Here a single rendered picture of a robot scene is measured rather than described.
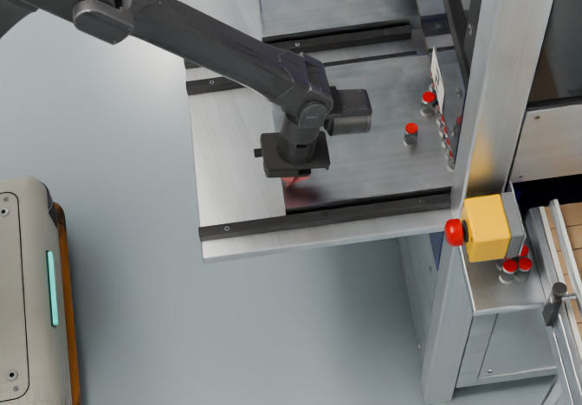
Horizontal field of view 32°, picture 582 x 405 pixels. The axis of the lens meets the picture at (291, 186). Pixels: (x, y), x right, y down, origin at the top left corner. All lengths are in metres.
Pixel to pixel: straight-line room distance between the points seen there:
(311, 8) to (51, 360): 0.95
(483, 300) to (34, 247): 1.17
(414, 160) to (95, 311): 1.15
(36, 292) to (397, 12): 1.03
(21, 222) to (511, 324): 1.12
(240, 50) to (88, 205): 1.47
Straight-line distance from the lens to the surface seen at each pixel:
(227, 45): 1.31
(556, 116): 1.39
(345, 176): 1.67
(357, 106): 1.49
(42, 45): 3.07
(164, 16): 1.25
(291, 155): 1.54
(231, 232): 1.61
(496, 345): 2.16
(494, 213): 1.48
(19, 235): 2.42
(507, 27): 1.20
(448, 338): 2.06
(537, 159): 1.48
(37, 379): 2.26
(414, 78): 1.78
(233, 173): 1.69
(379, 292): 2.54
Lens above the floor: 2.33
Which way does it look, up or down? 60 degrees down
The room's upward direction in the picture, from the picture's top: 7 degrees counter-clockwise
